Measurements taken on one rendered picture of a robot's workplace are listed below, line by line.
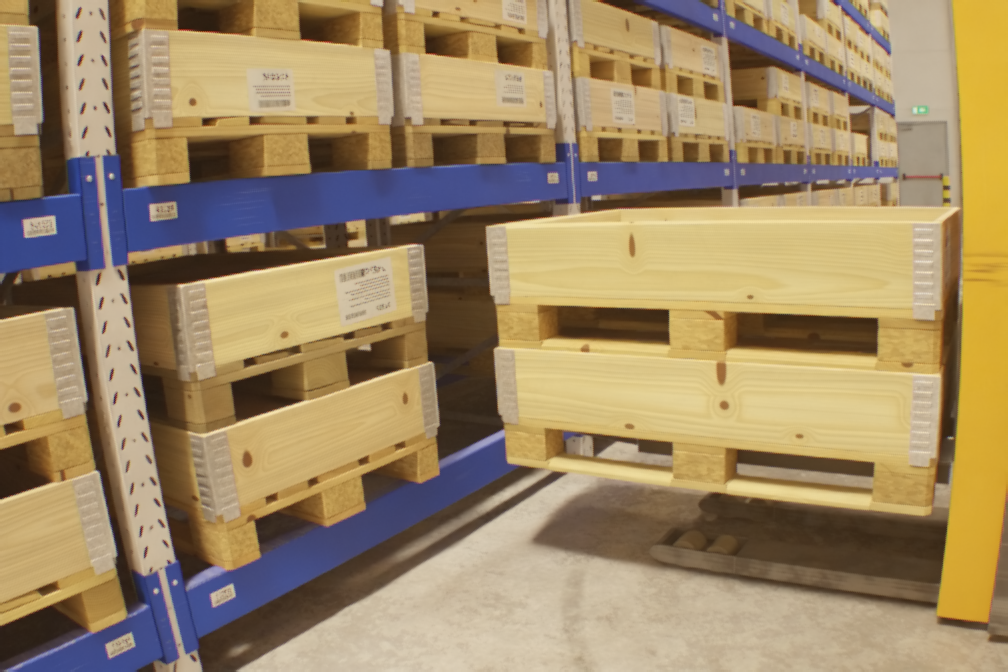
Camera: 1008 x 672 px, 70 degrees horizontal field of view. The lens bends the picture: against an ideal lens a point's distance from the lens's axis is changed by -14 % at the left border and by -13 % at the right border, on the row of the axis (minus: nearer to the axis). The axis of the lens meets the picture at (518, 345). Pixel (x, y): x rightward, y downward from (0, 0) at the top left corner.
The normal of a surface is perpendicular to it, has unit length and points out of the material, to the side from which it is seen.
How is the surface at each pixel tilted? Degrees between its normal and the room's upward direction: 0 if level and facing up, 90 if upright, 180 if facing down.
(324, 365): 90
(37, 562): 90
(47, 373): 90
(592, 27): 90
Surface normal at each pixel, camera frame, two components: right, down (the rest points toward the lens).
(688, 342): -0.55, 0.19
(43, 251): 0.83, 0.05
